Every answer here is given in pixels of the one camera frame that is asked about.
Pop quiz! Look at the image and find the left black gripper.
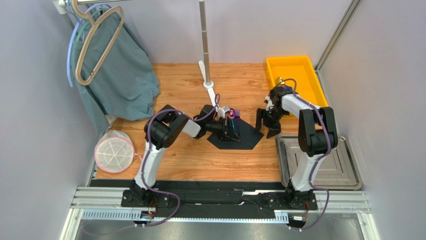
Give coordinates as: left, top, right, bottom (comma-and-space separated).
205, 117, 240, 143

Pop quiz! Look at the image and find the black paper napkin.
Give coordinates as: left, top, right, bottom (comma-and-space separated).
207, 119, 264, 150

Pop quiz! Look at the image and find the iridescent purple spoon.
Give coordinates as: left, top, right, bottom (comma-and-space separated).
228, 108, 236, 132

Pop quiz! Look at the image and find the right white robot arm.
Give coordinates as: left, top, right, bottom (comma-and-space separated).
255, 85, 338, 209

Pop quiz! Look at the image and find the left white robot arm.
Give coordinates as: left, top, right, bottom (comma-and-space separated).
121, 104, 242, 208

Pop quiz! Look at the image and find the rolled dark blue napkin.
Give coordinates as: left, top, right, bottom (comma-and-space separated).
282, 84, 295, 94

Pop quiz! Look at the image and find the white stand base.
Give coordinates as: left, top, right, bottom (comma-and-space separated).
198, 60, 219, 112

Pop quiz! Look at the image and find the yellow plastic bin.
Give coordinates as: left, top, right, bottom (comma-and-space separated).
266, 55, 329, 107

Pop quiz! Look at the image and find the metal stand pole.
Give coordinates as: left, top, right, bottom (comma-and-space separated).
198, 0, 214, 89

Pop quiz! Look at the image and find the metal tray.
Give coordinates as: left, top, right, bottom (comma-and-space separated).
275, 134, 363, 191

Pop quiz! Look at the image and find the pink rimmed white mesh basket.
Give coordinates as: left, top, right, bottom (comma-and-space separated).
94, 130, 137, 174

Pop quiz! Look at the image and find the teal hanging cloth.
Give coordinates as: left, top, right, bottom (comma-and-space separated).
71, 13, 160, 135

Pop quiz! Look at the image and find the beige clothes hanger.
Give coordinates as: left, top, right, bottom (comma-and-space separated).
71, 0, 125, 87

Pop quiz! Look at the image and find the green clothes hanger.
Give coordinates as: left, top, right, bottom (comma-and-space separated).
76, 8, 104, 40

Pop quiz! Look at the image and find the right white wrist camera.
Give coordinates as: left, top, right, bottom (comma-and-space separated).
264, 95, 274, 111

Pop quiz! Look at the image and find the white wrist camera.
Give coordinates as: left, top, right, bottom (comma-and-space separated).
264, 95, 274, 111
217, 106, 231, 118

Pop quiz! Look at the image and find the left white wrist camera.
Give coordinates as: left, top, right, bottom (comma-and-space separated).
217, 106, 231, 118

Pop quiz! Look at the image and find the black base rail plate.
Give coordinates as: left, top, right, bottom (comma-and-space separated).
90, 179, 318, 220

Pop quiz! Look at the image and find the aluminium frame rail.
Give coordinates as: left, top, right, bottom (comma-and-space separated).
60, 180, 379, 240

